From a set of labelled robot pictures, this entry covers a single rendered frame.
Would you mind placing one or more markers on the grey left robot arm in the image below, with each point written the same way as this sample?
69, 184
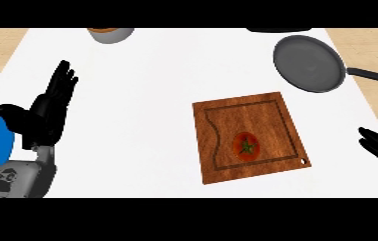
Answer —
30, 176

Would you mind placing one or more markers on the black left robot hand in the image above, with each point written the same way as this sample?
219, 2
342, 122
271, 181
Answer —
49, 111

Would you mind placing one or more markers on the grey frying pan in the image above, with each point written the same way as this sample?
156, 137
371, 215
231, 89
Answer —
311, 63

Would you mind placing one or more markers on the wooden cutting board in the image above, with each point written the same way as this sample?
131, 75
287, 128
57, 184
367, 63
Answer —
246, 131

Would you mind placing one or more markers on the red tomato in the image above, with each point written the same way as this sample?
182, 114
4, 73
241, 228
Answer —
246, 146

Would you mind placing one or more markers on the blue object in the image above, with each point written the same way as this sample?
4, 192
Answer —
5, 141

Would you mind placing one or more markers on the grey pot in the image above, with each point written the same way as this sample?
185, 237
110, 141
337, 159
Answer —
111, 34

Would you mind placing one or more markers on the black object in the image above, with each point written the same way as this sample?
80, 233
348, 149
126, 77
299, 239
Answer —
278, 29

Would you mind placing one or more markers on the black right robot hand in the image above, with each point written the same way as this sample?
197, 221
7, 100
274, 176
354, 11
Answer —
370, 143

